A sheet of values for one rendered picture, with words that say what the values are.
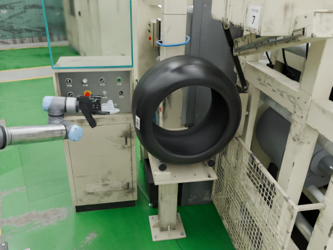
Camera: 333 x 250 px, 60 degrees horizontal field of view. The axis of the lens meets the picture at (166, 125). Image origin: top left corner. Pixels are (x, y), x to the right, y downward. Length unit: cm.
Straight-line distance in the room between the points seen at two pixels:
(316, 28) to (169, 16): 82
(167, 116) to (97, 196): 106
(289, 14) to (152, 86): 64
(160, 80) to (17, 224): 188
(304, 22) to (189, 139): 96
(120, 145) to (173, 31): 102
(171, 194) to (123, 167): 48
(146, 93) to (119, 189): 132
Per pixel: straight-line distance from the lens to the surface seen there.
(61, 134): 137
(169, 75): 137
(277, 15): 121
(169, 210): 231
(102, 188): 253
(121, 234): 248
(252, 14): 125
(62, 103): 147
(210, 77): 140
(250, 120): 200
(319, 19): 119
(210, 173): 175
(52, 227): 266
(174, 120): 188
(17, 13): 1028
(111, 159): 236
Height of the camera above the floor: 181
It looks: 26 degrees down
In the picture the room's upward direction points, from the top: 1 degrees clockwise
